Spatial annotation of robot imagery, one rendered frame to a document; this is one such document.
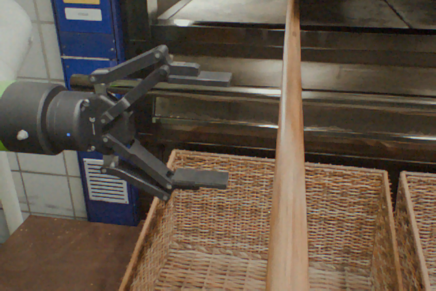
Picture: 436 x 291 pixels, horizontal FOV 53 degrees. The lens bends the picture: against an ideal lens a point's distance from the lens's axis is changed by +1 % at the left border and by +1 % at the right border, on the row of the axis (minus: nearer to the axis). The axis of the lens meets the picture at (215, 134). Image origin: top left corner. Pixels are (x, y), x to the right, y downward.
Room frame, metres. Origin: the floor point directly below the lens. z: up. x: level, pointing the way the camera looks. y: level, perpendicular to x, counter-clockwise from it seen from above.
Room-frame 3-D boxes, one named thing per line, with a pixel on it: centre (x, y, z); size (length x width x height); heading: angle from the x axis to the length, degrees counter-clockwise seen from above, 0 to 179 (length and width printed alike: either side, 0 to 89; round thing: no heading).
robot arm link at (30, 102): (0.51, 0.22, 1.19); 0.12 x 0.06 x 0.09; 171
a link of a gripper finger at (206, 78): (0.48, 0.02, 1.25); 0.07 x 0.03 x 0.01; 81
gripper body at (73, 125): (0.50, 0.15, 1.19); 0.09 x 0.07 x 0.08; 81
